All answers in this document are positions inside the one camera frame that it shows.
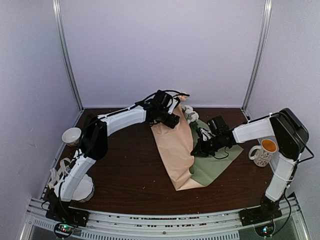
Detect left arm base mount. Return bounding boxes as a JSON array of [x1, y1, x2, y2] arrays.
[[41, 196, 90, 240]]

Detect peach fake flower stem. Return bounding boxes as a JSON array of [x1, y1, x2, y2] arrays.
[[178, 93, 190, 102]]

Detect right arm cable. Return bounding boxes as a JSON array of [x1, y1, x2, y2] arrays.
[[281, 142, 315, 223]]

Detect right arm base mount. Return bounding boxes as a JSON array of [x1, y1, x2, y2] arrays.
[[239, 195, 282, 239]]

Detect left aluminium frame post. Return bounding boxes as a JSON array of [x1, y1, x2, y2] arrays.
[[52, 0, 84, 111]]

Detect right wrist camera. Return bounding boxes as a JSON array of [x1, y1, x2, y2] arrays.
[[196, 127, 214, 141]]

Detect green wrapping paper sheet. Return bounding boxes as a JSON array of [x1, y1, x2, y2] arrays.
[[189, 145, 244, 187]]

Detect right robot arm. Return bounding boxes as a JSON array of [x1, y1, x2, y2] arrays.
[[190, 108, 309, 202]]

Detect aluminium corner frame post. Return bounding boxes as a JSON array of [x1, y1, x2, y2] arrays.
[[241, 0, 273, 113]]

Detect white ribbon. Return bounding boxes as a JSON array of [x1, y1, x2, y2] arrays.
[[48, 157, 71, 190]]

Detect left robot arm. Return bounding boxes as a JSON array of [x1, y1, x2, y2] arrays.
[[49, 90, 182, 203]]

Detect white scalloped dish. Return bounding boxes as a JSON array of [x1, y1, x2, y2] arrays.
[[72, 174, 95, 203]]

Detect small white bowl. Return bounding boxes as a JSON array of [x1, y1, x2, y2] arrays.
[[61, 127, 82, 147]]

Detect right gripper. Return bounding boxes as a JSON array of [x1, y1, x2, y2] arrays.
[[191, 134, 224, 157]]

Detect front aluminium rail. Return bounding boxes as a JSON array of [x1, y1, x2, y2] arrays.
[[19, 197, 311, 240]]

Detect white patterned mug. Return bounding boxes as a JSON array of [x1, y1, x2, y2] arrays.
[[248, 138, 278, 168]]

